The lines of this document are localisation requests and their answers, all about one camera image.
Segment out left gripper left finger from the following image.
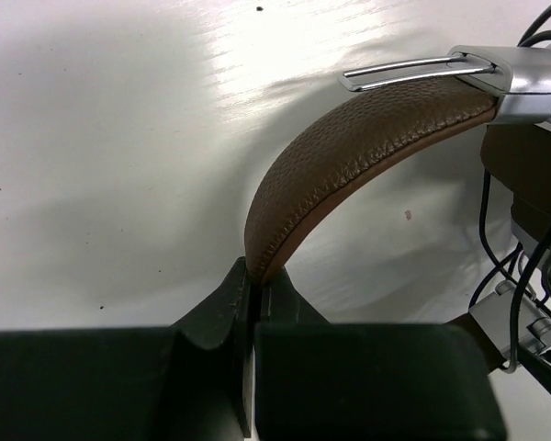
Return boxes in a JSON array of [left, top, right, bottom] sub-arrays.
[[0, 259, 252, 440]]

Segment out thin black headphone cable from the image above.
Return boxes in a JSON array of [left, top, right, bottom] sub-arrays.
[[467, 0, 551, 371]]

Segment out brown silver headphones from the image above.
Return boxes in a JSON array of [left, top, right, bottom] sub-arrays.
[[243, 43, 551, 371]]

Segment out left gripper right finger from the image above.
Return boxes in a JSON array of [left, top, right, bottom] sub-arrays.
[[252, 272, 508, 440]]

